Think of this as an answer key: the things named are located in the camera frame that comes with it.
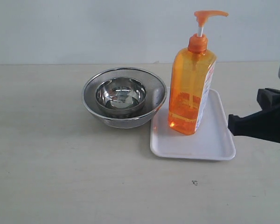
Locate white rectangular foam tray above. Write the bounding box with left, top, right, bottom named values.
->
left=150, top=89, right=236, bottom=161

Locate steel mesh colander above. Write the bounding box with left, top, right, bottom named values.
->
left=82, top=67, right=167, bottom=129

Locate small stainless steel bowl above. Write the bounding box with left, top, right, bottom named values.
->
left=95, top=77, right=147, bottom=116

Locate orange pump soap bottle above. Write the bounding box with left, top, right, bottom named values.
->
left=168, top=10, right=229, bottom=135

